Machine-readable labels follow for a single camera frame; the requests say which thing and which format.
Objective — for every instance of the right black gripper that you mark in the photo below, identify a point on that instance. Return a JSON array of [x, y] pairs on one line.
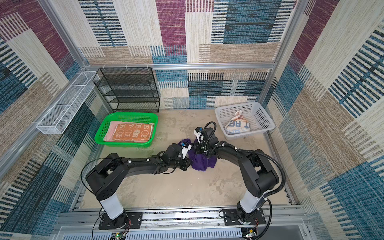
[[196, 147]]

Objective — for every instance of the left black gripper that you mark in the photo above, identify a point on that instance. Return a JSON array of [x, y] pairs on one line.
[[187, 163]]

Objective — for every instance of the purple towel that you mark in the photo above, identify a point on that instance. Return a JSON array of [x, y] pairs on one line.
[[199, 162]]

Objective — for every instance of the orange patterned towel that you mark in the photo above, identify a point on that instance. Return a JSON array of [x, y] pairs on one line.
[[128, 132]]

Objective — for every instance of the pink towel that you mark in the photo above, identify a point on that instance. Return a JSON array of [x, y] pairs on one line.
[[111, 131]]

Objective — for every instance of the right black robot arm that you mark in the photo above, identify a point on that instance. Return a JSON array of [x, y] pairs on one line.
[[263, 176]]

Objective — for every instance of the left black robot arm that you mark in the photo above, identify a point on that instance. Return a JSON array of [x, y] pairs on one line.
[[106, 177]]

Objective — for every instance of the white printed towel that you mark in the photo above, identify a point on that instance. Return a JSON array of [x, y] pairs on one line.
[[237, 124]]

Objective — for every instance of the white plastic basket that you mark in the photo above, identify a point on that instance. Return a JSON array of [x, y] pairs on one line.
[[259, 121]]

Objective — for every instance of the green plastic basket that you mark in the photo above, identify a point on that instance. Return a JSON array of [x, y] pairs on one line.
[[145, 118]]

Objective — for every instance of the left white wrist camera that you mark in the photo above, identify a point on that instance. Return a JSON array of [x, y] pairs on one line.
[[185, 147]]

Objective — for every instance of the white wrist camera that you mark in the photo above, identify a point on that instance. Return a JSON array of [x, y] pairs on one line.
[[185, 147], [201, 134]]

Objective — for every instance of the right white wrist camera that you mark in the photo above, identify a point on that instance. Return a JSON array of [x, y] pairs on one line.
[[201, 134]]

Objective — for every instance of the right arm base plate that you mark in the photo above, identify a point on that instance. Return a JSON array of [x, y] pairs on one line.
[[234, 217]]

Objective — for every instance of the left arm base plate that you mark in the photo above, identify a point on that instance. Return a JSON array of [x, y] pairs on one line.
[[125, 221]]

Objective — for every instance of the white slotted cable duct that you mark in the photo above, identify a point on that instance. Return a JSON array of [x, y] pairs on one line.
[[202, 234]]

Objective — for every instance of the black wire shelf rack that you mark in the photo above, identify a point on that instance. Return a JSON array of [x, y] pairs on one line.
[[129, 89]]

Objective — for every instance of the aluminium front rail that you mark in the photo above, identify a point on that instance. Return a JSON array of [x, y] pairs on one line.
[[156, 219]]

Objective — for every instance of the white wire wall basket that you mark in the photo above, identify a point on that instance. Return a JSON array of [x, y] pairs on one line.
[[57, 119]]

